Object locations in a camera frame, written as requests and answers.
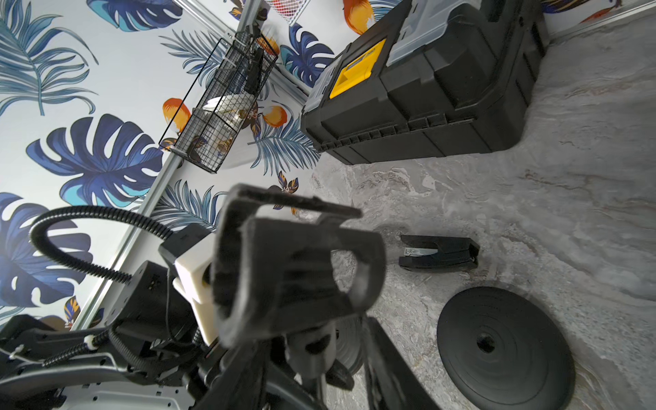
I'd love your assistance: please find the black wire basket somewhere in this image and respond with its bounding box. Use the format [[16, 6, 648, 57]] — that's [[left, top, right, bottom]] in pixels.
[[160, 30, 278, 174]]

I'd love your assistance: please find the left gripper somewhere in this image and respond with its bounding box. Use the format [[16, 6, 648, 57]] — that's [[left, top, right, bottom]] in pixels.
[[106, 224, 218, 354]]

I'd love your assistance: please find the black plastic toolbox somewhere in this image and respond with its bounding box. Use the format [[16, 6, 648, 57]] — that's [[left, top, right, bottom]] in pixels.
[[301, 1, 548, 165]]

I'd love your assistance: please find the black round stand base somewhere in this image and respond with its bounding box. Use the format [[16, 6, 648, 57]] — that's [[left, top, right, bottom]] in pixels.
[[326, 316, 364, 391]]

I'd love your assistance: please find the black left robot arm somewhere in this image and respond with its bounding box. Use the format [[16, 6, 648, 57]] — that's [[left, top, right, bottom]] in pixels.
[[1, 206, 211, 409]]

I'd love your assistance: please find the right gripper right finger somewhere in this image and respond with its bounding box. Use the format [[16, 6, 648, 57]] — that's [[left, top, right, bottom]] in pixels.
[[361, 316, 440, 410]]

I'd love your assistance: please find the white mesh wall basket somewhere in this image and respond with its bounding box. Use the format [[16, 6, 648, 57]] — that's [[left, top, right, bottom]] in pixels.
[[266, 0, 310, 26]]

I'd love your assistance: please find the black stand pole with clip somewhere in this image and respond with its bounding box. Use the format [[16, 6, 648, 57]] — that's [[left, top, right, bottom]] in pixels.
[[210, 184, 385, 389]]

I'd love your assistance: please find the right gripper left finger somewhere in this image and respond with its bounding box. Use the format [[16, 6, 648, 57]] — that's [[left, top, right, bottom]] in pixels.
[[194, 343, 326, 409]]

